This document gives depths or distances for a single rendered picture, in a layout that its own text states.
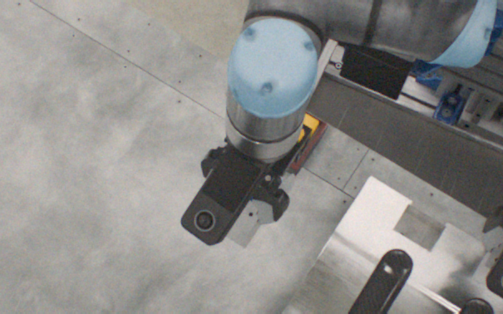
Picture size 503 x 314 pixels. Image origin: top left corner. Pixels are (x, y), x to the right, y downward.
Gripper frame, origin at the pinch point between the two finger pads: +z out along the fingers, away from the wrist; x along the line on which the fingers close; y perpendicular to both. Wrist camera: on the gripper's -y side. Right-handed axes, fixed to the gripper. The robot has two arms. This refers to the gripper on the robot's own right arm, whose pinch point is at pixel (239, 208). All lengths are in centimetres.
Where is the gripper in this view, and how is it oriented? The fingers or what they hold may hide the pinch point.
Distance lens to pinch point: 128.0
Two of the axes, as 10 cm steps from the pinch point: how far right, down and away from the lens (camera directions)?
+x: -8.4, -5.2, 1.5
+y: 5.4, -7.7, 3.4
